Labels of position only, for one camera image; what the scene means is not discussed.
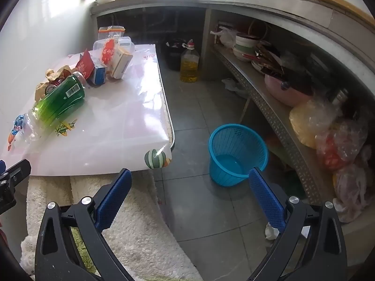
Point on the red patterned packet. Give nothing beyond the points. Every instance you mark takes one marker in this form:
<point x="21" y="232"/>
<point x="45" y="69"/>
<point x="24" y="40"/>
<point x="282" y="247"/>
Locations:
<point x="108" y="51"/>

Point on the blue and white carton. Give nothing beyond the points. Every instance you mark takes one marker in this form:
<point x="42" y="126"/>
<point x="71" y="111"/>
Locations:
<point x="98" y="74"/>

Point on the cooking oil bottle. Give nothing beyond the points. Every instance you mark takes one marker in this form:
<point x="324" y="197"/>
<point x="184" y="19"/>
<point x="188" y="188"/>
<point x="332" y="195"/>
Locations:
<point x="189" y="70"/>

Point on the red drink can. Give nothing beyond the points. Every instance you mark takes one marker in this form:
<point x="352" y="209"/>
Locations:
<point x="52" y="87"/>

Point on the bottles on wooden shelf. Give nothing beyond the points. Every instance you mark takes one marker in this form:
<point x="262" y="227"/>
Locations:
<point x="337" y="1"/>

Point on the crumpled white tissue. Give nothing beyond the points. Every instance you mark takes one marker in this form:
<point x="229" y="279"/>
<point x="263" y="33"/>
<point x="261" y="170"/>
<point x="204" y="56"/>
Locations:
<point x="231" y="83"/>
<point x="271" y="232"/>

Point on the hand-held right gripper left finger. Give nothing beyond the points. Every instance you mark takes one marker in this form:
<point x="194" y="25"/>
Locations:
<point x="114" y="199"/>

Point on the red snack pouch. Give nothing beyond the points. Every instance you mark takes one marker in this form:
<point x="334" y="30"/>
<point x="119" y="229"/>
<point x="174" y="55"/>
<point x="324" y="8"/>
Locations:
<point x="85" y="64"/>

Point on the pink plastic bag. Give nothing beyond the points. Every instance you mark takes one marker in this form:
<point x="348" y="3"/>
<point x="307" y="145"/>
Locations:
<point x="348" y="187"/>

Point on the white printed tablecloth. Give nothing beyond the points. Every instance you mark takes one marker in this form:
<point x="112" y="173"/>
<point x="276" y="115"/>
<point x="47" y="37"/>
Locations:
<point x="117" y="123"/>

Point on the white plastic bag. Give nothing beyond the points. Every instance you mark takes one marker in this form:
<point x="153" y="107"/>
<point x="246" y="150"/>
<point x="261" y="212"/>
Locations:
<point x="227" y="36"/>

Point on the pink pot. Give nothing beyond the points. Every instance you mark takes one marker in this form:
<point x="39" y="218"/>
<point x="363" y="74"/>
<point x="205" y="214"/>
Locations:
<point x="281" y="93"/>

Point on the yellow plastic bag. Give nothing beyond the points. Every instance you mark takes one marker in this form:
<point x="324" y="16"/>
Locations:
<point x="304" y="123"/>

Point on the clear zip bag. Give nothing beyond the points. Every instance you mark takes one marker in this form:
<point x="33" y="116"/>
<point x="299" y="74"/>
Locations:
<point x="112" y="33"/>

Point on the perforated metal shelf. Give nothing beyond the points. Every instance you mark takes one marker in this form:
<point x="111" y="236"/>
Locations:
<point x="263" y="99"/>

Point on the clear printed plastic wrapper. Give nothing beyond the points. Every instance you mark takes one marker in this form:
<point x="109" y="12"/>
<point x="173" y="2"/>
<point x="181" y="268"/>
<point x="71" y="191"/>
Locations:
<point x="23" y="128"/>

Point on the crumpled brown paper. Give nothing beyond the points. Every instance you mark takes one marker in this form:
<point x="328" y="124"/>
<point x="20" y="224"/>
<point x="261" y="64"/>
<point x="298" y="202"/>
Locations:
<point x="55" y="74"/>

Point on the clear plastic container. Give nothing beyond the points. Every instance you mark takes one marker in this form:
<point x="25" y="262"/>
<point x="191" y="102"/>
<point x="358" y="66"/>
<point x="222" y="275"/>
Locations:
<point x="127" y="42"/>

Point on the blue plastic basket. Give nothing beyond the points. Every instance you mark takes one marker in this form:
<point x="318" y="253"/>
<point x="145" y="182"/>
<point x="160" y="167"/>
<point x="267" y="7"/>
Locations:
<point x="234" y="164"/>

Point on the black bucket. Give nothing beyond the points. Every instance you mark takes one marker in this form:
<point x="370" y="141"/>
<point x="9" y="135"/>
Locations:
<point x="172" y="55"/>

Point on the stack of bowls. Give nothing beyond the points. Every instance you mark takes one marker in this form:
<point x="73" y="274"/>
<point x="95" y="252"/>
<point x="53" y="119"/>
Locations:
<point x="244" y="46"/>

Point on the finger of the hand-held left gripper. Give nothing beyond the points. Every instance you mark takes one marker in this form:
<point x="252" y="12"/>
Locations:
<point x="14" y="174"/>

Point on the white bowl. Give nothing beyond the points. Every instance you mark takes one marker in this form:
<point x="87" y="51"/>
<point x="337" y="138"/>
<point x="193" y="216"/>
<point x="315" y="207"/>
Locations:
<point x="105" y="0"/>

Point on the stack of plates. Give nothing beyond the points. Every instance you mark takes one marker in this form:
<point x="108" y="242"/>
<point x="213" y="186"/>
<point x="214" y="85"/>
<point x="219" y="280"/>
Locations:
<point x="260" y="64"/>

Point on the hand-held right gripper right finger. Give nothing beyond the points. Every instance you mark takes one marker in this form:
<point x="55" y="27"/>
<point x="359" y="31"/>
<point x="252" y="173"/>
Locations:
<point x="265" y="196"/>

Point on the grey stone counter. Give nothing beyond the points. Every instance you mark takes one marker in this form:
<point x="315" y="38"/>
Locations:
<point x="263" y="3"/>

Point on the white fluffy rug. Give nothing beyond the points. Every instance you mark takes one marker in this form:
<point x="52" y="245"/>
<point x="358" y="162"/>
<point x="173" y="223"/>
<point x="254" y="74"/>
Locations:
<point x="140" y="240"/>

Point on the green fluffy mat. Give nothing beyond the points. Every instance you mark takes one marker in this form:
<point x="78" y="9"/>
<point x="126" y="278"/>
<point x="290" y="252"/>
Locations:
<point x="80" y="246"/>

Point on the cream cardboard box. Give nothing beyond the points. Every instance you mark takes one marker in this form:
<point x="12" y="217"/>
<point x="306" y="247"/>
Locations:
<point x="121" y="63"/>

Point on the red plastic bag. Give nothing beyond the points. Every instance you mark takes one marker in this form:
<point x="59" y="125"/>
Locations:
<point x="331" y="152"/>

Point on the green packet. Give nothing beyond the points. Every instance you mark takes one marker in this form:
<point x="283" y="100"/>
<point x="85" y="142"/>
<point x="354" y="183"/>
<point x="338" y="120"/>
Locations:
<point x="58" y="99"/>

